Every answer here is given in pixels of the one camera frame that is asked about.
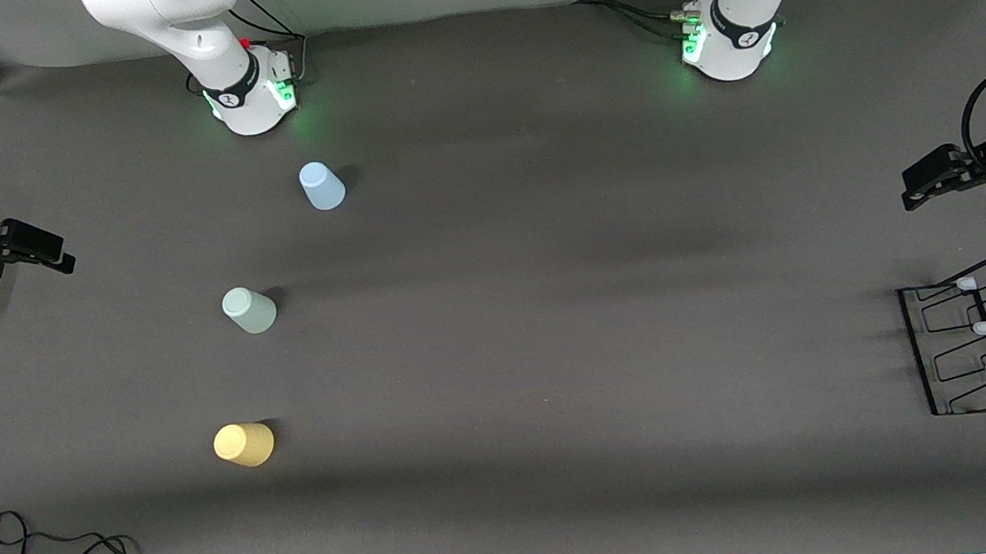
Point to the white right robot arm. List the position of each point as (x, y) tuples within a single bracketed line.
[(205, 43)]

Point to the dark grey table mat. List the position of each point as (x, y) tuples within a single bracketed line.
[(653, 477)]

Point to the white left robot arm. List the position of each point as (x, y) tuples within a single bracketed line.
[(742, 14)]

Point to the pale green plastic cup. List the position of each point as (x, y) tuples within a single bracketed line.
[(250, 311)]

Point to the yellow plastic cup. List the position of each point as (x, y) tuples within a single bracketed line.
[(244, 445)]

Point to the light blue plastic cup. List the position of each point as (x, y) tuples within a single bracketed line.
[(323, 186)]

